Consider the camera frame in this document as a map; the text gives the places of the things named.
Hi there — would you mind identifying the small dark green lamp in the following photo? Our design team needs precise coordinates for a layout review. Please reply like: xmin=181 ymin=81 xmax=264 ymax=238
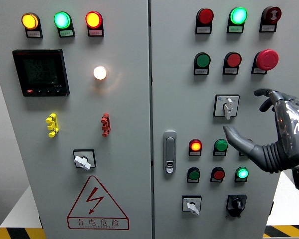
xmin=214 ymin=138 xmax=228 ymax=152

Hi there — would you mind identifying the large red push button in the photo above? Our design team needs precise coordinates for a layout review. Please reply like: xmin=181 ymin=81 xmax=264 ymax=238
xmin=224 ymin=51 xmax=242 ymax=68

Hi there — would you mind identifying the silver door lock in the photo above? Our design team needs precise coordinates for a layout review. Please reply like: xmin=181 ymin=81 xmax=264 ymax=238
xmin=163 ymin=130 xmax=177 ymax=174

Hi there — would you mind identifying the pale grey cabinet door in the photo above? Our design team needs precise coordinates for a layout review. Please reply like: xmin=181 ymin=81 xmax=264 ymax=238
xmin=0 ymin=0 xmax=153 ymax=239
xmin=149 ymin=0 xmax=299 ymax=239

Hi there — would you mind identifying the black display meter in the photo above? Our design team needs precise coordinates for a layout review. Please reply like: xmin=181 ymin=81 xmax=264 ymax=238
xmin=12 ymin=48 xmax=70 ymax=98

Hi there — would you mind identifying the large red round lamp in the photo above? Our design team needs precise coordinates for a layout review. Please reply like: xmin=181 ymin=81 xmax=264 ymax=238
xmin=196 ymin=7 xmax=214 ymax=25

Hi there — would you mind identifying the white-handle switch, black plate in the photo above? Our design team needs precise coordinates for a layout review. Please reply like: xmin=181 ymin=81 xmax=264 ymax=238
xmin=72 ymin=149 xmax=97 ymax=171

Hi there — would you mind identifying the large red stop button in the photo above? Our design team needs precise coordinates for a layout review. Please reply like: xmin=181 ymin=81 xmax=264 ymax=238
xmin=254 ymin=49 xmax=279 ymax=71

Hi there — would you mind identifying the small red handle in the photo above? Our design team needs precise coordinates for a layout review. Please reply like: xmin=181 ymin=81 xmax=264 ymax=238
xmin=100 ymin=113 xmax=111 ymax=138

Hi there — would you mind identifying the dark red buzzer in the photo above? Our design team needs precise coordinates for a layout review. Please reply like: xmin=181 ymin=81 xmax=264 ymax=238
xmin=261 ymin=6 xmax=282 ymax=25

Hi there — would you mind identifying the large green round lamp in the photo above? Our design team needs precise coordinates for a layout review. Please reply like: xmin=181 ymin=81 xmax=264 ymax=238
xmin=53 ymin=11 xmax=72 ymax=29
xmin=229 ymin=6 xmax=248 ymax=25

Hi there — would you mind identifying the orange-lit red-rimmed lamp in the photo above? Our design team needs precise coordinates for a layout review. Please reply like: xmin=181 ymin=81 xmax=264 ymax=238
xmin=85 ymin=10 xmax=103 ymax=29

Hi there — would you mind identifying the small lit green lamp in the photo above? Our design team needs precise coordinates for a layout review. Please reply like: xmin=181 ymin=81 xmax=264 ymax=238
xmin=235 ymin=166 xmax=250 ymax=180

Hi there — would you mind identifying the large white-handle turn switch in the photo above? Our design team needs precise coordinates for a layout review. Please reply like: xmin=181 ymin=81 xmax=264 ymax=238
xmin=213 ymin=94 xmax=240 ymax=120

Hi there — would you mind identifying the small green push button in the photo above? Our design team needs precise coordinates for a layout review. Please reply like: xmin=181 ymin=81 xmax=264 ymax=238
xmin=187 ymin=167 xmax=201 ymax=181

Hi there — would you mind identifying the small red push button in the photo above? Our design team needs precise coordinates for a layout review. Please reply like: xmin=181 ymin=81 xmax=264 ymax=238
xmin=211 ymin=167 xmax=226 ymax=181

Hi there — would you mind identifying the small yellow handle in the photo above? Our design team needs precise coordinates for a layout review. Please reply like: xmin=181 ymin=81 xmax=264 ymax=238
xmin=45 ymin=113 xmax=59 ymax=138

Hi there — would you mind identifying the black yellow striped tape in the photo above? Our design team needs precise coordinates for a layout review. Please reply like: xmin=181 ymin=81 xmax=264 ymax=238
xmin=0 ymin=227 xmax=47 ymax=239
xmin=263 ymin=225 xmax=299 ymax=239

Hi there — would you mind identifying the small white-handle turn switch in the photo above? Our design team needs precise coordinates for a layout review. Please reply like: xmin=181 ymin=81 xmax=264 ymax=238
xmin=181 ymin=195 xmax=203 ymax=216

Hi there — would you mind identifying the red warning triangle sign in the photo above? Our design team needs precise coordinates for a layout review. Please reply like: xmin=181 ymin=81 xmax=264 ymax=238
xmin=66 ymin=175 xmax=130 ymax=231

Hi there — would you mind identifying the large green push button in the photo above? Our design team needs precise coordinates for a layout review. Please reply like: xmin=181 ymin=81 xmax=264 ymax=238
xmin=194 ymin=52 xmax=211 ymax=68

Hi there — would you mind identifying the white round lamp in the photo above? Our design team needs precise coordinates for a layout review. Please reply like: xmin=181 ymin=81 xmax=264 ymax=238
xmin=93 ymin=66 xmax=108 ymax=81

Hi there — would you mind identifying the black-handle turn switch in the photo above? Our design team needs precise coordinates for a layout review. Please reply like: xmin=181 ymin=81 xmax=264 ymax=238
xmin=225 ymin=194 xmax=248 ymax=219

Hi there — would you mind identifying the small lit red lamp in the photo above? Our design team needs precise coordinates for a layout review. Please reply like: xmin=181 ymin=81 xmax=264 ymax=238
xmin=188 ymin=138 xmax=203 ymax=152

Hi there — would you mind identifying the large yellow round lamp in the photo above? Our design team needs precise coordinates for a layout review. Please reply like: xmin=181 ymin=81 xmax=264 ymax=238
xmin=21 ymin=12 xmax=39 ymax=30

